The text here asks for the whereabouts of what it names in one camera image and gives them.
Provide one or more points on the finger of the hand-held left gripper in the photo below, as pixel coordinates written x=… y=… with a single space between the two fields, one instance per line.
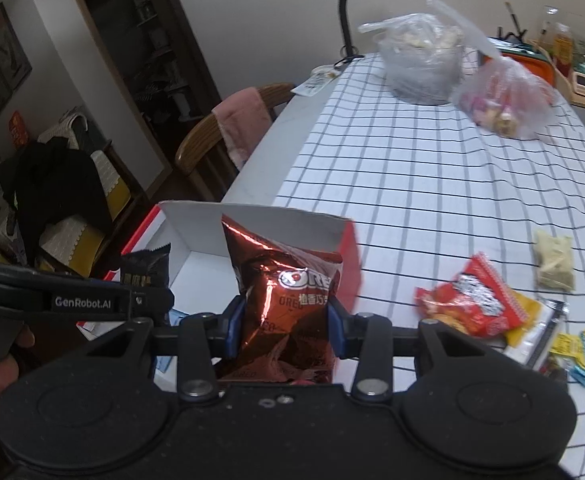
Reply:
x=152 y=302

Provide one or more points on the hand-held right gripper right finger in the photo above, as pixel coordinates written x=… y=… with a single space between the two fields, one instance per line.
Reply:
x=336 y=332

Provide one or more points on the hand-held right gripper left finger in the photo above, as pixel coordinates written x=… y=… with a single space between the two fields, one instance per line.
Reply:
x=235 y=327

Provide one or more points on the black snack packet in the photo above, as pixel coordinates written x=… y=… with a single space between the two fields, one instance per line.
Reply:
x=145 y=267

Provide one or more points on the metallic red-brown snack bag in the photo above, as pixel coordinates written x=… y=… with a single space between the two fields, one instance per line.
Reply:
x=282 y=270

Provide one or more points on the red and white cardboard box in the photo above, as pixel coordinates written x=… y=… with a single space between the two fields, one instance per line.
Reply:
x=197 y=230

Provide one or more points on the red snack packet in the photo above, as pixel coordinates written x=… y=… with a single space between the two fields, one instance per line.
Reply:
x=472 y=300

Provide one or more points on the yellow snack packet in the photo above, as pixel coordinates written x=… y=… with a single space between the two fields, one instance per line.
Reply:
x=524 y=317

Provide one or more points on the clear plastic bag of snacks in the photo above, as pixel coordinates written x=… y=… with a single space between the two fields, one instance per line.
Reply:
x=507 y=95

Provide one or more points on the chair with yellow cushion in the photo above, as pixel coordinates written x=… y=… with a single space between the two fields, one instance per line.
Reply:
x=80 y=247

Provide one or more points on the black garment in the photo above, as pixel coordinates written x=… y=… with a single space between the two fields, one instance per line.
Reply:
x=52 y=185

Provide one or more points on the wooden chair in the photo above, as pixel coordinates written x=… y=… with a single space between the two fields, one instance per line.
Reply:
x=197 y=145

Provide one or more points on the white checked tablecloth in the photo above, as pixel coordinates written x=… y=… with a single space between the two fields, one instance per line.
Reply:
x=422 y=185

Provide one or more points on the pink towel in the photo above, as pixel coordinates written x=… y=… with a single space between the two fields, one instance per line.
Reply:
x=240 y=120

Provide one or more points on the clear white snack packet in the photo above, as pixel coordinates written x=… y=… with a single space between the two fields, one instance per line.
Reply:
x=542 y=335

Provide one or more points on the beige snack packet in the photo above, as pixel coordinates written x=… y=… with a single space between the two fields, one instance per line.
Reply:
x=554 y=260

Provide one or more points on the dark wooden bookcase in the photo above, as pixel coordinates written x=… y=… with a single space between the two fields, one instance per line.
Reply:
x=147 y=60

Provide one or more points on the yellow printed candy wrapper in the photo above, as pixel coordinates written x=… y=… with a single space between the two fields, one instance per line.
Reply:
x=584 y=347

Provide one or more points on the white paper leaflet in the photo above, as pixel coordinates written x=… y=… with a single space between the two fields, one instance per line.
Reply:
x=315 y=82

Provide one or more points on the clear plastic bag with bowl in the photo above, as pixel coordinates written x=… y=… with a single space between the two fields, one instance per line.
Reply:
x=417 y=60

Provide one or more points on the silver desk lamp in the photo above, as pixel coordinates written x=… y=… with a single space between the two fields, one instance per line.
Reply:
x=345 y=15

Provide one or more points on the orange container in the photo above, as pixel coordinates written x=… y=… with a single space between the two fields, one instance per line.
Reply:
x=537 y=67

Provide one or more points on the white kitchen timer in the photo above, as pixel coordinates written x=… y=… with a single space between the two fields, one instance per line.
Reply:
x=583 y=84

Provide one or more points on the orange drink bottle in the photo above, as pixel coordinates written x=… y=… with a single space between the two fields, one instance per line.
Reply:
x=562 y=50

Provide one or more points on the framed wall picture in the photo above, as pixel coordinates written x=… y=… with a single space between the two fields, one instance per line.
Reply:
x=2 y=60

